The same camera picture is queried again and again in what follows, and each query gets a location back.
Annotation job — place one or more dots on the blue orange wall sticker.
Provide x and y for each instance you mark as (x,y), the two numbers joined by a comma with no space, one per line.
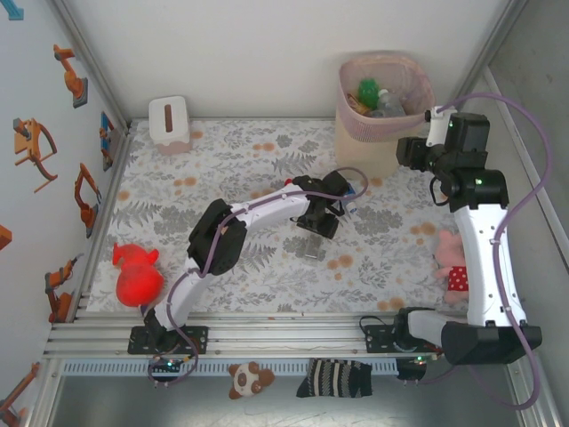
(106,133)

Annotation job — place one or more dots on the aluminium extrusion base rails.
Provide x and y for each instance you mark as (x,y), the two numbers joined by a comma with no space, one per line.
(289,331)

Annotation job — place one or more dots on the aluminium corner post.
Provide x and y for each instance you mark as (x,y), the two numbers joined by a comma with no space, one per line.
(504,26)
(93,62)

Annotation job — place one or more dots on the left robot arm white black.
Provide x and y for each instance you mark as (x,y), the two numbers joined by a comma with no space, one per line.
(271,210)

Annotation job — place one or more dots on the orange claw wall sticker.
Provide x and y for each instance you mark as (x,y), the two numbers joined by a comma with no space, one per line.
(26,149)

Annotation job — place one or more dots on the small controller board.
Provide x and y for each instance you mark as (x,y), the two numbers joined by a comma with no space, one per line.
(413,371)
(169,364)

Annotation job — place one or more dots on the white tissue box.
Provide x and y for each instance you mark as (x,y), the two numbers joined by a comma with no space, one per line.
(171,120)

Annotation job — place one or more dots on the large clear unlabelled bottle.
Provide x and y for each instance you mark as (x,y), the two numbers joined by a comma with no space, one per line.
(393,107)

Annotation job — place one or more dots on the red plush toy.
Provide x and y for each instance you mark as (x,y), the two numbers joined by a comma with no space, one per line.
(138,280)

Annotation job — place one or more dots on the beige slotted plastic bin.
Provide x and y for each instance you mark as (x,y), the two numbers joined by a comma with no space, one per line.
(364,155)

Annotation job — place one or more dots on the blue label bottle white cap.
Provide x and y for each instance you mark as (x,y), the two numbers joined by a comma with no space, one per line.
(352,192)

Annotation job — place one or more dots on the black white striped sock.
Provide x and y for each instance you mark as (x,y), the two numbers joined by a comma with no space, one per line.
(333,378)

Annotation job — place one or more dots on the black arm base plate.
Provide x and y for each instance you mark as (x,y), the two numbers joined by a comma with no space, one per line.
(378,338)
(197,340)

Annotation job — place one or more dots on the pink pig plush toy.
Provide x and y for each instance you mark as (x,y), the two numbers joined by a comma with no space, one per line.
(449,249)

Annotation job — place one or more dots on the floral patterned tablecloth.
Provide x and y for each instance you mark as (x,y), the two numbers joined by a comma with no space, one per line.
(266,298)

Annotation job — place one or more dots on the red and gold label bottle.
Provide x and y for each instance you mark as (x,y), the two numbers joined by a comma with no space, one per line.
(358,105)

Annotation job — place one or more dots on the brown white panda plush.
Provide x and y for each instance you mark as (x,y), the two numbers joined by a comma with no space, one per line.
(244,380)

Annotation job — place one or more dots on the orange block wall sticker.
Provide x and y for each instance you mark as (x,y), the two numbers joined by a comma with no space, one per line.
(4,236)

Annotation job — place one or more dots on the green bottle orange cap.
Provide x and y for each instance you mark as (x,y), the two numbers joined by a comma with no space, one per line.
(368,89)

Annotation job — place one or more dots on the slim clear bottle white cap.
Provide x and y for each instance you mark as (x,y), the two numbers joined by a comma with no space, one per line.
(314,249)

